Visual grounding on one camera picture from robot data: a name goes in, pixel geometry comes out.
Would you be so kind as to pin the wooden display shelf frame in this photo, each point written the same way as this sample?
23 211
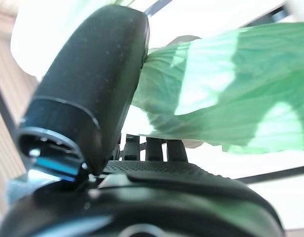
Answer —
6 49

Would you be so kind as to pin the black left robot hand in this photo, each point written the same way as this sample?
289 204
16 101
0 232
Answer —
92 74

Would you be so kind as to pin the green napa cabbage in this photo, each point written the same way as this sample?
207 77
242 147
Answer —
228 86

